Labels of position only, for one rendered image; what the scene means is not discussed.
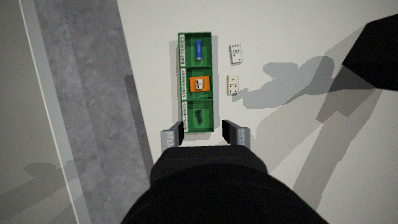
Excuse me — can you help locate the white domino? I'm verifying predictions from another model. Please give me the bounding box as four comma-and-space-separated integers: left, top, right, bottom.
230, 43, 242, 64
228, 75, 238, 94

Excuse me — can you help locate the green rack of labelled bins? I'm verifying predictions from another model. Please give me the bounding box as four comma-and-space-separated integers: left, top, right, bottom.
178, 32, 214, 133

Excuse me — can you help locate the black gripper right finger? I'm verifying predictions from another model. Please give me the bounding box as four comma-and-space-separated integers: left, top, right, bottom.
222, 120, 250, 149

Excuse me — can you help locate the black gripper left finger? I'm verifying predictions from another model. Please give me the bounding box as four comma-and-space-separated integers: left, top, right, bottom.
160, 121, 184, 153

